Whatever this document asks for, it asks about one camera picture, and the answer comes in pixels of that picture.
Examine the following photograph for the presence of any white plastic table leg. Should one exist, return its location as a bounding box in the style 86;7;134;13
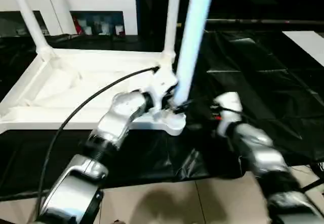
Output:
161;0;182;63
8;0;56;59
171;0;218;112

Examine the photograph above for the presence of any white plastic table top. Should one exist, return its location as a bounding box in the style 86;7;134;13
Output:
0;47;187;136

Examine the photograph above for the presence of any black mat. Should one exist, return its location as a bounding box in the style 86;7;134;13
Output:
0;28;324;202

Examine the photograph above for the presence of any dark metal rod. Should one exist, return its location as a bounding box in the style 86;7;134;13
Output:
206;18;324;26

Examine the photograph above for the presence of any white flat panel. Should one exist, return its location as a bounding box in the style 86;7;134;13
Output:
281;30;324;66

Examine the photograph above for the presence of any red bottle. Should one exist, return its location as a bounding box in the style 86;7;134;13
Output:
72;16;82;34

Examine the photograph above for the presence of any black stand rod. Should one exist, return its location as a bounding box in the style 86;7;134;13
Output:
302;177;324;193

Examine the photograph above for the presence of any white cabinet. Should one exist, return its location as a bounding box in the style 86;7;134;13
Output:
0;0;139;36

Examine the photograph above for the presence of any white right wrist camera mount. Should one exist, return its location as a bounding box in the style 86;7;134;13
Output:
212;91;243;135

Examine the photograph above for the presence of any black floor cable bundle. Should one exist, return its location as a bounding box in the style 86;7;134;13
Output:
313;159;324;178

